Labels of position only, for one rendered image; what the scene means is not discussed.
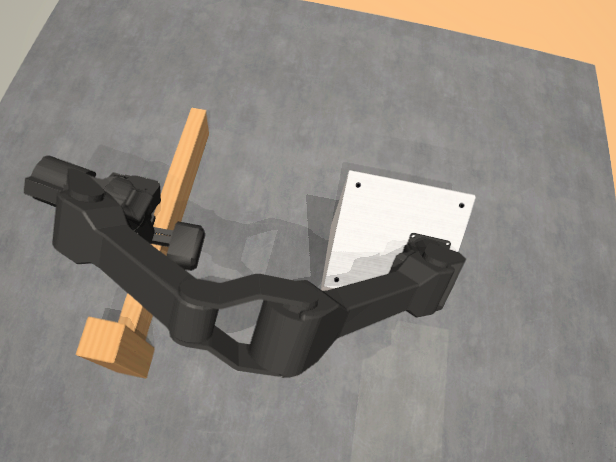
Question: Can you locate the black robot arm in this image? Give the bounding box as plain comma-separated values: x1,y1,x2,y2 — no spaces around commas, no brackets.
24,155,467,378

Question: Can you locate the wooden block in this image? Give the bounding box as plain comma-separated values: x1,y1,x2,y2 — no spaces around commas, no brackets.
76,316,154,379

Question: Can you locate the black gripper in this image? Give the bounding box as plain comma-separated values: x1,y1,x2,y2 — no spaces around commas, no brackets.
134,206,206,271

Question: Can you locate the long wooden rail with metal hooks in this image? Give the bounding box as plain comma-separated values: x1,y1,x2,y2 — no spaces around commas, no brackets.
118,108,209,341

